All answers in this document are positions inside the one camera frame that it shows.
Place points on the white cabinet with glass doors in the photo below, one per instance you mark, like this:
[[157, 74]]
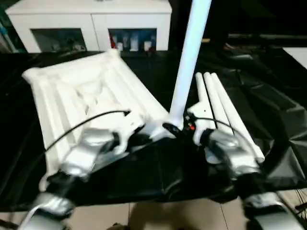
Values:
[[96, 16]]

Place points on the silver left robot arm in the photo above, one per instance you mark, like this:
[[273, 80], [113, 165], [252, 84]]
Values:
[[84, 153]]

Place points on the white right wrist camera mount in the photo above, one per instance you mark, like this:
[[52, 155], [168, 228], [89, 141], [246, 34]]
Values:
[[201, 112]]

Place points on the white plastic table top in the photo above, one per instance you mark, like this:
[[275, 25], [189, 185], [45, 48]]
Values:
[[84, 83]]

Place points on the black plastic mat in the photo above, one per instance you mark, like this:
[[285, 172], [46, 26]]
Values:
[[153, 167]]

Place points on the teal white pole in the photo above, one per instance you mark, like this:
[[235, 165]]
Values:
[[6, 36]]

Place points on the white plastic table leg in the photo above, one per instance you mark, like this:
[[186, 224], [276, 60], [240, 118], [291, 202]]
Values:
[[189, 60], [216, 100], [200, 88], [232, 115]]

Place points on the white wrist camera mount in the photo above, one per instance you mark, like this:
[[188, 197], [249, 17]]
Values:
[[201, 112], [129, 129]]

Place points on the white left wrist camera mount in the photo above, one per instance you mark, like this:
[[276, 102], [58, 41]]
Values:
[[129, 129]]

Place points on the white printed carton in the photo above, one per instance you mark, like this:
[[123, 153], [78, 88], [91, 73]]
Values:
[[133, 43]]

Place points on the tall black cabinet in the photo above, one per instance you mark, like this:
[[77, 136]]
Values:
[[218, 19]]

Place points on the black horizontal bar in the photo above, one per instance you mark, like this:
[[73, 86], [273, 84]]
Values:
[[263, 36]]

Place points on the small white cup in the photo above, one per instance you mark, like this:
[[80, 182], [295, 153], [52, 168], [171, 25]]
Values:
[[119, 45]]

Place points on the white mug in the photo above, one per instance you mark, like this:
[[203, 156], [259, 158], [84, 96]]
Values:
[[147, 45]]

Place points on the small tan label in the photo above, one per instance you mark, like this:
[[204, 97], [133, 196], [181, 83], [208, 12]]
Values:
[[206, 40]]

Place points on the white flat board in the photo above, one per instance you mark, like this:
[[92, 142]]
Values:
[[297, 56]]

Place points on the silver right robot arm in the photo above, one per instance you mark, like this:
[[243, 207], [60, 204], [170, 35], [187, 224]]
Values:
[[230, 151]]

